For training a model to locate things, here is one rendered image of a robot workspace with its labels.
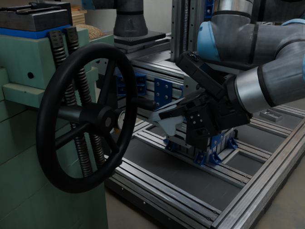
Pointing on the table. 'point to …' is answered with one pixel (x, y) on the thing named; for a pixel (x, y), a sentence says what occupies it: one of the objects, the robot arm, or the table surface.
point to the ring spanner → (37, 10)
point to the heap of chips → (93, 33)
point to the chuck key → (20, 7)
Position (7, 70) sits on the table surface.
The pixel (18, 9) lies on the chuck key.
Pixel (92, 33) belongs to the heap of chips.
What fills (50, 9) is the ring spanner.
